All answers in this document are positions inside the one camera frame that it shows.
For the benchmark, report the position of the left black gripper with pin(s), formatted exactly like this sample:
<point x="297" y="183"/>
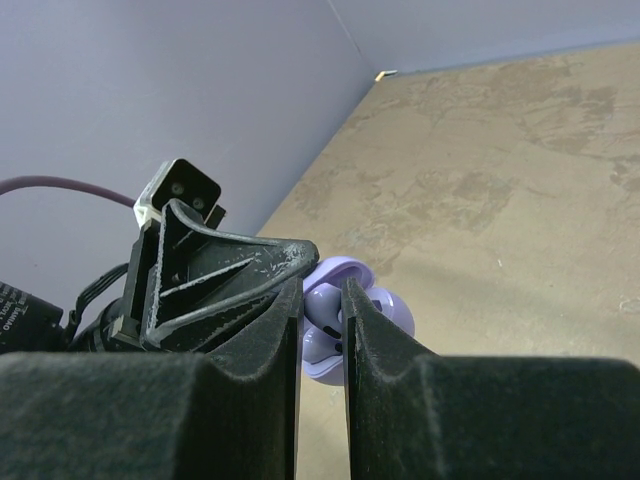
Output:
<point x="204" y="286"/>

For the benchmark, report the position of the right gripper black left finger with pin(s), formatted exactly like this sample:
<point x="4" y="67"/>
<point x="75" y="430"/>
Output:
<point x="230" y="414"/>

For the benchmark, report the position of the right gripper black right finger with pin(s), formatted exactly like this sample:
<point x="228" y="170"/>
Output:
<point x="414" y="414"/>

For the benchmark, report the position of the purple earbud charging case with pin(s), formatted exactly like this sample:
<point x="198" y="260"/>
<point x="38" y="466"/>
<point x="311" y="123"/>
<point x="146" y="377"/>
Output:
<point x="322" y="358"/>

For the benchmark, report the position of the purple black wireless earbud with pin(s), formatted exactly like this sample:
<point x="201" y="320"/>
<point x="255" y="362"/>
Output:
<point x="322" y="307"/>

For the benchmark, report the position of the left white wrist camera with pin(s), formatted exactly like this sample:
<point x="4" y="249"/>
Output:
<point x="180" y="179"/>

